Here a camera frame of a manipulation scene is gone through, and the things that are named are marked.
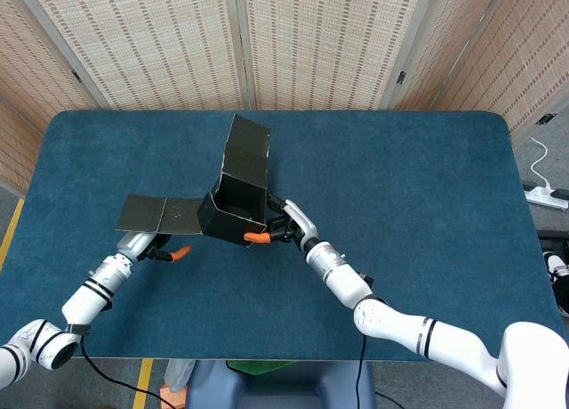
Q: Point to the woven bamboo screen panel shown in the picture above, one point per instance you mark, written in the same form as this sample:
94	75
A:
329	40
146	40
31	62
15	146
444	49
533	49

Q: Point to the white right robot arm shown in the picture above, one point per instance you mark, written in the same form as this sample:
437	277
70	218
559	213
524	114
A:
400	324

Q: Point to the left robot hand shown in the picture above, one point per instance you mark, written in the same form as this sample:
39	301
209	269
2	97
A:
135	246

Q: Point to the dark cardboard box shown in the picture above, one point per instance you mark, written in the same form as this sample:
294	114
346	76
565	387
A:
246	155

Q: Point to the white power strip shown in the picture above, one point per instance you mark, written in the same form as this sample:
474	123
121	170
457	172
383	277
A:
544	198

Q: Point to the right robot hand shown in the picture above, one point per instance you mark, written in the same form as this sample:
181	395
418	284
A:
300	224

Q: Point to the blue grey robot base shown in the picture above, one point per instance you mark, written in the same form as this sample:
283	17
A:
284	391

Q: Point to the orange foam block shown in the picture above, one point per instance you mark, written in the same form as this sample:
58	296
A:
175	398

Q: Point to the yellow floor tape line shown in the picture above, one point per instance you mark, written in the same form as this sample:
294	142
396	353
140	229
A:
12	231
143	373

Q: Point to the black chair base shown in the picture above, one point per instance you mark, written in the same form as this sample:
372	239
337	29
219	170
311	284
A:
555	238

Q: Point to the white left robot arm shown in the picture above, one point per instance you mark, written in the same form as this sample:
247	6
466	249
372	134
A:
89	298

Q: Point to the black and white sneaker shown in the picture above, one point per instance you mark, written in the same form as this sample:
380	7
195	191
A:
558	271

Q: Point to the green cloth piece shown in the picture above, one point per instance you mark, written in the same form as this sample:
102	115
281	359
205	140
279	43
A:
258	366

